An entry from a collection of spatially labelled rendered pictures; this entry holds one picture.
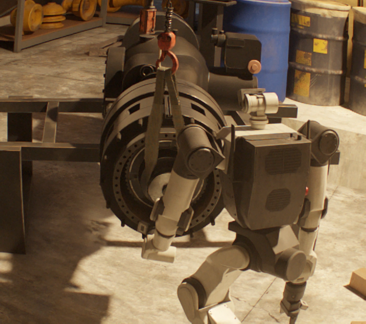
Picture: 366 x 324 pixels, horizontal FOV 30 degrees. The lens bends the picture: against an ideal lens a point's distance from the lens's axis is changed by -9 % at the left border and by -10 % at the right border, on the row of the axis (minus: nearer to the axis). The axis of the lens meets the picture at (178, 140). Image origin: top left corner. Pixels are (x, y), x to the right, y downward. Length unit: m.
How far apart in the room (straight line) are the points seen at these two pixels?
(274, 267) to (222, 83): 1.99
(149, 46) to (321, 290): 1.70
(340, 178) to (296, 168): 3.16
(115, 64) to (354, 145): 2.03
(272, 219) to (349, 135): 3.02
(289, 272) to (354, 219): 2.51
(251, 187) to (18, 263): 2.00
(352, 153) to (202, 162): 3.17
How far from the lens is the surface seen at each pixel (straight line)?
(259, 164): 2.18
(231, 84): 4.17
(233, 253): 2.43
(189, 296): 2.67
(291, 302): 2.73
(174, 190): 2.32
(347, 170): 5.35
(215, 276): 2.60
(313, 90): 5.82
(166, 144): 2.83
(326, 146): 2.38
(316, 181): 2.46
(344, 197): 5.19
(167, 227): 2.42
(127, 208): 2.82
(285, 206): 2.29
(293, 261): 2.34
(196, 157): 2.21
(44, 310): 3.46
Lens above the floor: 1.86
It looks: 18 degrees down
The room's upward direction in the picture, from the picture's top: 4 degrees clockwise
